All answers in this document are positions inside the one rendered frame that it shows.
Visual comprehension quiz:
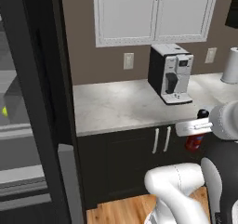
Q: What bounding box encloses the black base cupboard door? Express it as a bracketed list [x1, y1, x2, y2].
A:
[159, 124, 209, 166]
[77, 126, 164, 211]

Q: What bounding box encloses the grey fridge handle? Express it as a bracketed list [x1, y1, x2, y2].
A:
[57, 143, 86, 224]

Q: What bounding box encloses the grey fridge shelf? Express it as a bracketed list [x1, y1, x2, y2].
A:
[0, 164, 48, 192]
[0, 123, 34, 140]

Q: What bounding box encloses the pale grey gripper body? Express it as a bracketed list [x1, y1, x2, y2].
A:
[175, 117, 215, 138]

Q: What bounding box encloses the black wall appliance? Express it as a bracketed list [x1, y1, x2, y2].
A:
[224, 0, 238, 30]

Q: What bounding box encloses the white wall cupboard door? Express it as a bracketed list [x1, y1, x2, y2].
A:
[153, 0, 220, 44]
[92, 0, 160, 48]

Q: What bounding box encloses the black fridge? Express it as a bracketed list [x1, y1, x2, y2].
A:
[0, 0, 86, 224]

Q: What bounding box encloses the white wall socket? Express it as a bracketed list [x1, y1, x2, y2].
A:
[123, 52, 135, 71]
[205, 46, 218, 64]

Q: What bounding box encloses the white base cupboard handle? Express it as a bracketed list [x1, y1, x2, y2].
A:
[152, 127, 160, 155]
[163, 125, 172, 153]

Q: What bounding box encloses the white paper towel roll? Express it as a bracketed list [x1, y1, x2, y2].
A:
[219, 46, 238, 86]

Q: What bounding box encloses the black and silver coffee machine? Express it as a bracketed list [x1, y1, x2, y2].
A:
[147, 43, 195, 106]

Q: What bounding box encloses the red ketchup bottle black cap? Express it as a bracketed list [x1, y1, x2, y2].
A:
[184, 109, 210, 152]

